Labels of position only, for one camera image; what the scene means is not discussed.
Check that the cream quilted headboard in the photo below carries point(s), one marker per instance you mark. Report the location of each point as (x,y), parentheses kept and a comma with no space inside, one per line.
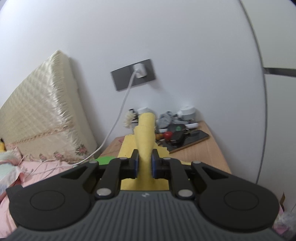
(44,118)

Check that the red round charm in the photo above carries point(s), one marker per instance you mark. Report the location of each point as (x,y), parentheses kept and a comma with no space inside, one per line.
(167,135)

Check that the green lidded can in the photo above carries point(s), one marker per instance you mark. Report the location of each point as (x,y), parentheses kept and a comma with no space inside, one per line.
(105,160)

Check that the black smartphone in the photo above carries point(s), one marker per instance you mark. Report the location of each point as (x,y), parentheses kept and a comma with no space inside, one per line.
(186,140)

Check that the grey crumpled cloth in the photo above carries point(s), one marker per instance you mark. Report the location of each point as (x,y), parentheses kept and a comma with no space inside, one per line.
(165,119)

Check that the black key fob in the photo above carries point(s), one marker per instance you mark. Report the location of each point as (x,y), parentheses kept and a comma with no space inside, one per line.
(177,137)

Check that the yellow cleaning cloth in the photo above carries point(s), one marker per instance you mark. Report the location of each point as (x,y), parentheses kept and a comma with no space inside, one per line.
(143,140)

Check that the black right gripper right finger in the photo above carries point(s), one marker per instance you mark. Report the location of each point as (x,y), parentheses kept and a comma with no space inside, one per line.
(177,175)

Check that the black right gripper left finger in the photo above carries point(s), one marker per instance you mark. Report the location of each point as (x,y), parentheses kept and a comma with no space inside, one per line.
(111,175)

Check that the white small tube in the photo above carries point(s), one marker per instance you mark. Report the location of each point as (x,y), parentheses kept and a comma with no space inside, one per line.
(192,126)

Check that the pink bedsheet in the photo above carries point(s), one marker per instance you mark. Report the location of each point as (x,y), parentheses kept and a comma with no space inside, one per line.
(48,197)

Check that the white round device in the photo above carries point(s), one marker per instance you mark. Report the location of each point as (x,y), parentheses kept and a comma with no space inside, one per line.
(187,113)

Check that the black car key green logo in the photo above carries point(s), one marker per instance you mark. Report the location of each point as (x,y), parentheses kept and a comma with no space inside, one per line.
(179,128)

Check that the white wardrobe door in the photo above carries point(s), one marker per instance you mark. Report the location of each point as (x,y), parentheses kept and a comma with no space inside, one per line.
(273,25)

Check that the white charger plug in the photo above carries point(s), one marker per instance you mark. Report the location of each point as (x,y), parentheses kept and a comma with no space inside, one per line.
(140,70)

